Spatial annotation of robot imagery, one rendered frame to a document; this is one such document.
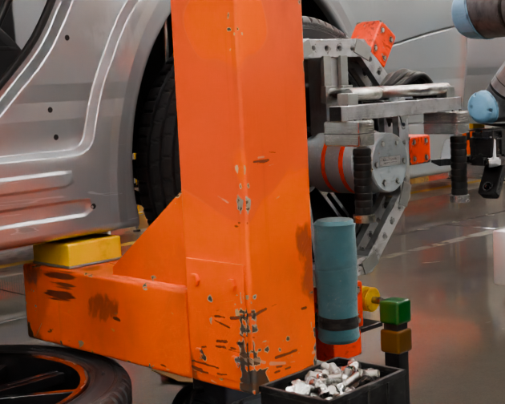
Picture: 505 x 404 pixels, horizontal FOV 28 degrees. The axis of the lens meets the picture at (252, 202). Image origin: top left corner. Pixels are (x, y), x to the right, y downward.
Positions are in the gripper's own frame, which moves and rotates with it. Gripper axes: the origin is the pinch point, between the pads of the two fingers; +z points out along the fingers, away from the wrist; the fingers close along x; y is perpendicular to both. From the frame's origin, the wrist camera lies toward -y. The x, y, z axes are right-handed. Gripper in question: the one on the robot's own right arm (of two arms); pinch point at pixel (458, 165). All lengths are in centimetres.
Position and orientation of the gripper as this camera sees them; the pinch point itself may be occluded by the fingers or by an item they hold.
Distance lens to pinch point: 227.0
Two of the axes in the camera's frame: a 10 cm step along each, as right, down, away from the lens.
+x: 7.1, 0.5, -7.0
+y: -0.5, -9.9, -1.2
